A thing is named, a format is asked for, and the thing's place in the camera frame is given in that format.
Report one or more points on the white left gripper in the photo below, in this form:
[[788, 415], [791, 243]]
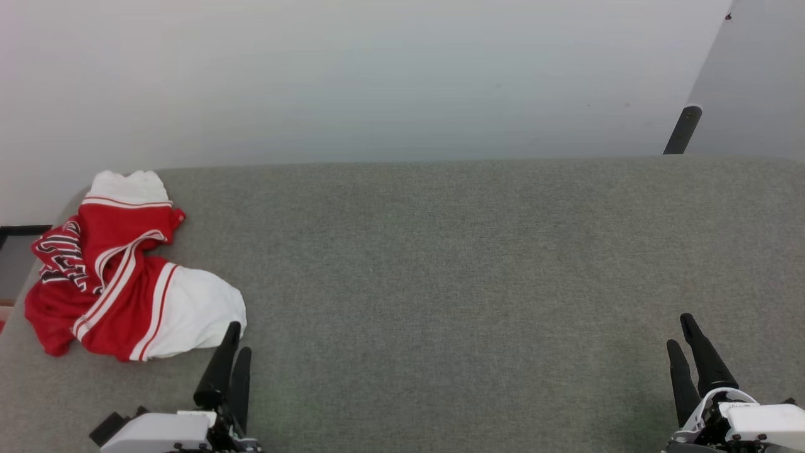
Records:
[[163, 435]]

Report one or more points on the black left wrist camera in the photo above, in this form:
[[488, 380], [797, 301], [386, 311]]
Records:
[[113, 426]]

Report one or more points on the grey fabric mat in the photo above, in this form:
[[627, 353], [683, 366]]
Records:
[[440, 283]]

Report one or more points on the red and white t-shirt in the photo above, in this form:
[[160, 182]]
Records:
[[126, 283]]

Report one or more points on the black slanted pole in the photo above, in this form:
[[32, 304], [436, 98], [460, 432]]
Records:
[[682, 132]]

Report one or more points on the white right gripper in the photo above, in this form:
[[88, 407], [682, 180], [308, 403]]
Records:
[[755, 425]]

